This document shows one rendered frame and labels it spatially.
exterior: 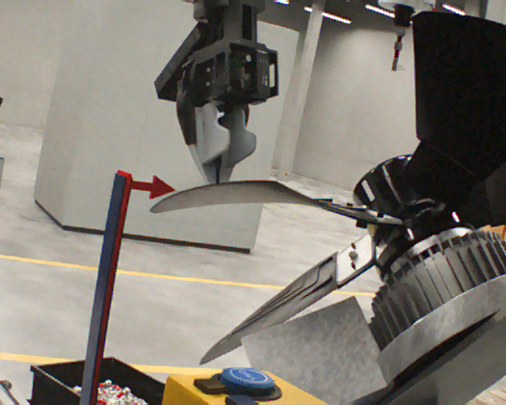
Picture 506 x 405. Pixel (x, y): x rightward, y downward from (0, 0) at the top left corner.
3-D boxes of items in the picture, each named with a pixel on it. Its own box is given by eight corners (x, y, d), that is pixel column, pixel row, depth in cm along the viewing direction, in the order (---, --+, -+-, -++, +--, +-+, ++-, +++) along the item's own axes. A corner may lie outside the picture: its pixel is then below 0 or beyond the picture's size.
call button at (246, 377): (280, 401, 56) (286, 381, 56) (239, 405, 53) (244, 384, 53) (249, 382, 59) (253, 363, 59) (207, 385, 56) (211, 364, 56)
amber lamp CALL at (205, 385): (226, 393, 54) (227, 386, 54) (205, 394, 52) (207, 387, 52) (211, 384, 55) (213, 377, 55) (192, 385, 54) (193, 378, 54)
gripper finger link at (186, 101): (183, 142, 81) (184, 63, 83) (174, 144, 83) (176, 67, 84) (219, 147, 84) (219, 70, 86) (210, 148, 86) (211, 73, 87)
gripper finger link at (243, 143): (243, 185, 80) (243, 99, 82) (209, 193, 85) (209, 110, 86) (266, 188, 82) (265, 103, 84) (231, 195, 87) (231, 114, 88)
